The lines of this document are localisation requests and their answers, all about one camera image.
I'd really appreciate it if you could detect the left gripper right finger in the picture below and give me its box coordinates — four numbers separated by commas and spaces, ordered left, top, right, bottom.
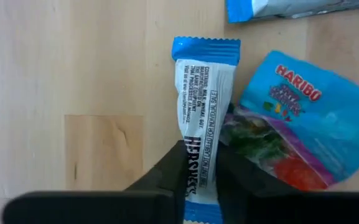
215, 141, 359, 224

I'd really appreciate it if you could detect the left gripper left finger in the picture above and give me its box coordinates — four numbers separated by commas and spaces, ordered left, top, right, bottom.
1, 139, 189, 224

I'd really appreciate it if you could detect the clear gummy candy bag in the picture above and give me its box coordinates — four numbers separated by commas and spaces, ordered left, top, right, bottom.
219, 104, 337, 191

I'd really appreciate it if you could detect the blue Haribo candy bag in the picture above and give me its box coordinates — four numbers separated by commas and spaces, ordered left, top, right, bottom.
239, 49, 359, 187

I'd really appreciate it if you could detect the white blue chocolate bar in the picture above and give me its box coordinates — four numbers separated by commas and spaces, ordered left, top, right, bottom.
225, 0, 359, 24
171, 36, 241, 224

